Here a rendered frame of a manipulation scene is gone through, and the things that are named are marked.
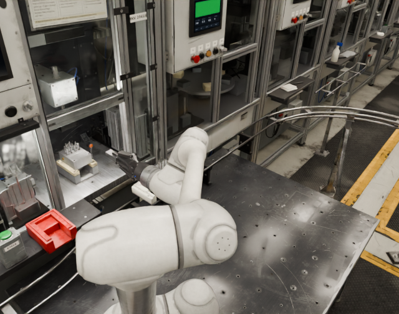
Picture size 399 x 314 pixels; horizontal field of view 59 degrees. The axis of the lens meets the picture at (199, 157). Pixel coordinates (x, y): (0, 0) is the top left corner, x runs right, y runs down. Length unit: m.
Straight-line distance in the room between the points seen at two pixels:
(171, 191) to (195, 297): 0.36
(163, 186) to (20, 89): 0.58
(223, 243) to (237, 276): 0.97
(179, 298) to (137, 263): 0.57
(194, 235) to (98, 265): 0.18
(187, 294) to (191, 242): 0.56
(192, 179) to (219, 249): 0.38
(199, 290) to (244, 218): 0.73
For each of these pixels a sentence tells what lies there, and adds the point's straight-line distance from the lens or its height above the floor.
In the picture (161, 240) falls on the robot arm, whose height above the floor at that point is 1.47.
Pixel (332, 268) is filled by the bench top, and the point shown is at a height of 0.68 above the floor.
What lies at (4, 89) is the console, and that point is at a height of 1.50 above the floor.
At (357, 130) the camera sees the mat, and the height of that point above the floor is 0.01.
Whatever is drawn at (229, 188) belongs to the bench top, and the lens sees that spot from 2.07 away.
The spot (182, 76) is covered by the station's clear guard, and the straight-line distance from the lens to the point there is 1.90.
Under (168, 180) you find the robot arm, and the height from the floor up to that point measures 1.21.
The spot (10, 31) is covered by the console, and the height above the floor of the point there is 1.67.
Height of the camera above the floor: 1.96
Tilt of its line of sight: 34 degrees down
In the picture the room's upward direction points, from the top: 2 degrees clockwise
